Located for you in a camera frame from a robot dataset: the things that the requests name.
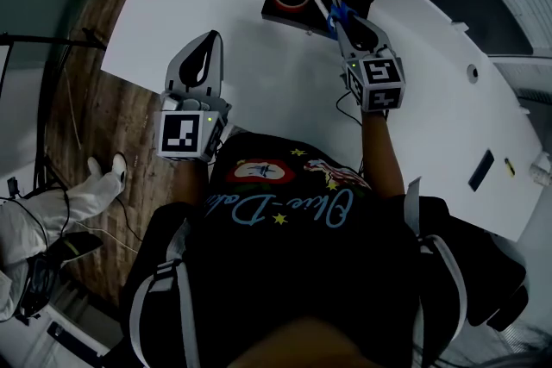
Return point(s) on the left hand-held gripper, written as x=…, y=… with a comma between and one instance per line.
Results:
x=185, y=133

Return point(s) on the person's left forearm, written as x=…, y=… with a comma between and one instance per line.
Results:
x=192, y=181

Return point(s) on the black white marker pen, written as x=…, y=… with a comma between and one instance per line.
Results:
x=321, y=8

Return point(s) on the small black rectangular block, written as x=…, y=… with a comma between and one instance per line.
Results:
x=481, y=170

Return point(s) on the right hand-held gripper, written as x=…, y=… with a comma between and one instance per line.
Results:
x=379, y=84

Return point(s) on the small yellow black object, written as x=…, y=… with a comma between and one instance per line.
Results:
x=509, y=167

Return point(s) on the person's right forearm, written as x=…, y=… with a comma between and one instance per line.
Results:
x=384, y=151

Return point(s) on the black-framed whiteboard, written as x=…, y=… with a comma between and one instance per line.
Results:
x=26, y=99

